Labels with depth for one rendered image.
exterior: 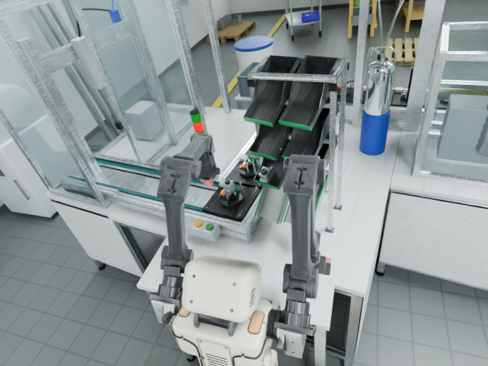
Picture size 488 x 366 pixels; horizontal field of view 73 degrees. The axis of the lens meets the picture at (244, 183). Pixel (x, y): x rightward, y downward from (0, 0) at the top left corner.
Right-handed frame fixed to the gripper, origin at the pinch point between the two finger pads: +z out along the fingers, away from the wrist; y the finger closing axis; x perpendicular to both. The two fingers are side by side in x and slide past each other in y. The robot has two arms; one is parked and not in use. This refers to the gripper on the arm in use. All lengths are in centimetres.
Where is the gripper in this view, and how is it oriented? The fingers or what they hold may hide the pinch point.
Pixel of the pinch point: (210, 186)
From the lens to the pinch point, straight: 147.8
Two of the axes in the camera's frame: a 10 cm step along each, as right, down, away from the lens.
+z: 1.4, 7.5, 6.5
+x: -4.3, 6.3, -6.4
